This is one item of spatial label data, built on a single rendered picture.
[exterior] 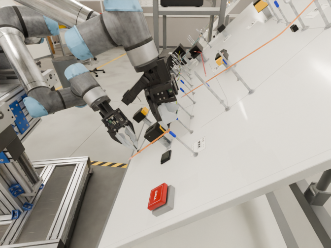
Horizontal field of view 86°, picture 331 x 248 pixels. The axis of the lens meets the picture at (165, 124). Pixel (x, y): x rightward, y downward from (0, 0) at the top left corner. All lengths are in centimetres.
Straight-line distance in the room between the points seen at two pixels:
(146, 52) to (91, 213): 154
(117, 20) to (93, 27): 6
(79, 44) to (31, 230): 138
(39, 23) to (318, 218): 116
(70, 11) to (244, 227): 88
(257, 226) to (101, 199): 137
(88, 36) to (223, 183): 42
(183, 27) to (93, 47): 765
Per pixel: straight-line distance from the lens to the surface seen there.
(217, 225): 76
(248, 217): 81
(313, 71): 47
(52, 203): 171
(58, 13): 64
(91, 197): 189
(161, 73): 47
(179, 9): 145
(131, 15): 45
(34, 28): 99
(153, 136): 58
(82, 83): 67
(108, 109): 64
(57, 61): 407
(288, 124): 38
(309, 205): 68
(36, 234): 161
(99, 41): 47
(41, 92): 75
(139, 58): 45
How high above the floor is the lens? 146
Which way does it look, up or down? 33 degrees down
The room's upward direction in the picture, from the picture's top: straight up
